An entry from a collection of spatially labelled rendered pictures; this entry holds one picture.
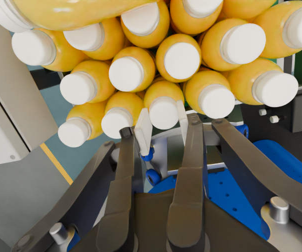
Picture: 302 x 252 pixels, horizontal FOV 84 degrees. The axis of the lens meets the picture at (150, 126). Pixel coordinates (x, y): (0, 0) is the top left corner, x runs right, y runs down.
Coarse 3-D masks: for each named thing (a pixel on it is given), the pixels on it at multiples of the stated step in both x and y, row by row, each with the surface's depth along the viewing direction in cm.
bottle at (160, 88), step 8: (160, 80) 27; (152, 88) 25; (160, 88) 24; (168, 88) 24; (176, 88) 25; (144, 96) 26; (152, 96) 24; (160, 96) 23; (168, 96) 23; (176, 96) 24; (144, 104) 26; (176, 104) 23
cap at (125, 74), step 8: (112, 64) 20; (120, 64) 19; (128, 64) 19; (136, 64) 19; (112, 72) 20; (120, 72) 20; (128, 72) 20; (136, 72) 20; (112, 80) 20; (120, 80) 20; (128, 80) 20; (136, 80) 20; (120, 88) 21; (128, 88) 20
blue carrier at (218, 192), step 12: (168, 180) 38; (216, 180) 34; (228, 180) 33; (156, 192) 35; (216, 192) 32; (228, 192) 31; (240, 192) 30; (228, 204) 29; (240, 204) 28; (240, 216) 26; (252, 216) 26; (252, 228) 24
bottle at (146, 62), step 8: (128, 48) 23; (136, 48) 23; (144, 48) 28; (120, 56) 22; (128, 56) 21; (136, 56) 22; (144, 56) 22; (152, 56) 27; (144, 64) 22; (152, 64) 24; (144, 72) 22; (152, 72) 24; (144, 80) 23; (152, 80) 25; (136, 88) 23; (144, 88) 25
